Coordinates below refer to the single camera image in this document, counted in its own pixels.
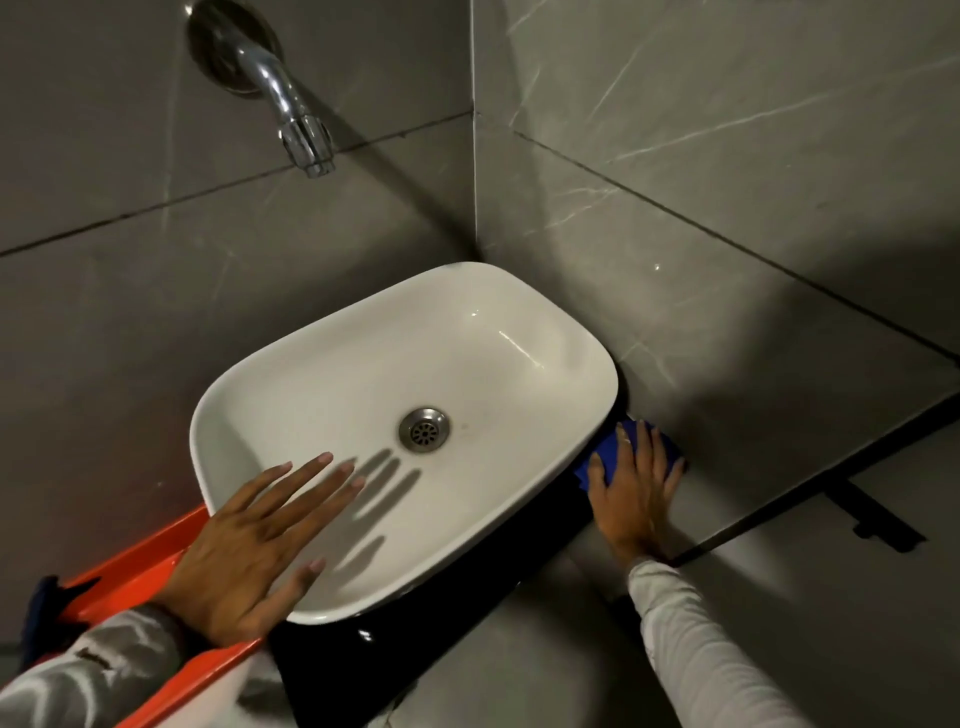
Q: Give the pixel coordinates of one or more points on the person's left forearm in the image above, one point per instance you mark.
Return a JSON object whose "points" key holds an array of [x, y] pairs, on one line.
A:
{"points": [[79, 667]]}

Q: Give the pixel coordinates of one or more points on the person's left hand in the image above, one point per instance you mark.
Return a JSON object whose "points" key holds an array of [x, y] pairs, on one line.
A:
{"points": [[232, 559]]}

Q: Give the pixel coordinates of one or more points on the chrome wall faucet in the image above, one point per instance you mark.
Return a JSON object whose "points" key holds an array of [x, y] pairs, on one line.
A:
{"points": [[262, 71]]}

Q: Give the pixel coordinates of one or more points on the dark blue cloth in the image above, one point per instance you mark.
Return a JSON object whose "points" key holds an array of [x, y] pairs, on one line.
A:
{"points": [[45, 619]]}

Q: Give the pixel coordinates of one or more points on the person's right forearm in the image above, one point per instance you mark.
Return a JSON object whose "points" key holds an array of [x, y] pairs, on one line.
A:
{"points": [[697, 649]]}

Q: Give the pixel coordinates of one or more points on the black sink countertop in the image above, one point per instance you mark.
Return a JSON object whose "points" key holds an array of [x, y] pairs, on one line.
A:
{"points": [[420, 637]]}

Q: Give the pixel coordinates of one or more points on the person's right thumb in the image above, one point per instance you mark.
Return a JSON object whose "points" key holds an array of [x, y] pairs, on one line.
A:
{"points": [[596, 474]]}

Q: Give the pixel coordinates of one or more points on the person's right middle finger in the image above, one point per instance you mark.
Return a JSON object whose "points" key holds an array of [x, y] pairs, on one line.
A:
{"points": [[643, 456]]}

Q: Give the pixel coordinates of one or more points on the black glass door frame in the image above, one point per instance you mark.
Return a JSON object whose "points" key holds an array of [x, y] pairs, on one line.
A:
{"points": [[825, 480]]}

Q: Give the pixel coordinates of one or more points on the chrome sink drain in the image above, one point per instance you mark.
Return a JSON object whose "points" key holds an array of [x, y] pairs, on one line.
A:
{"points": [[424, 430]]}

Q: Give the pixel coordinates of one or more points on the person's left thumb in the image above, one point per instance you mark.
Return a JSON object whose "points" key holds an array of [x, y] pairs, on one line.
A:
{"points": [[289, 595]]}

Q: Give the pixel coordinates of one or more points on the person's right little finger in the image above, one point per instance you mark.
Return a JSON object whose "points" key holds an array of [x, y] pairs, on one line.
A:
{"points": [[675, 477]]}

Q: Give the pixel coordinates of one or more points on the person's left middle finger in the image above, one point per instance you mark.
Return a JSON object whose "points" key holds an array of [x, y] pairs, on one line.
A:
{"points": [[319, 491]]}

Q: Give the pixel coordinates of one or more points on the white ceramic sink basin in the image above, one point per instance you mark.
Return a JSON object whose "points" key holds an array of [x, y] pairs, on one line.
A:
{"points": [[405, 420]]}

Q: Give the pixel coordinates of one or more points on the orange plastic tray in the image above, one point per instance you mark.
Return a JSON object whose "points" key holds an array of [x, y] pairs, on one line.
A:
{"points": [[146, 592]]}

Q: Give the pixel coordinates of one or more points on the blue cleaning cloth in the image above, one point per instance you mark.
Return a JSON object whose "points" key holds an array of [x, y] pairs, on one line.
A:
{"points": [[606, 454]]}

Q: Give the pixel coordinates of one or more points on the person's right hand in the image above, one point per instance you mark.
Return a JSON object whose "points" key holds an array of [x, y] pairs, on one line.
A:
{"points": [[634, 499]]}

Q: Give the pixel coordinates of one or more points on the person's left little finger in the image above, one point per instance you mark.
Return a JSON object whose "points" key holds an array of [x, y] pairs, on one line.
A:
{"points": [[255, 487]]}

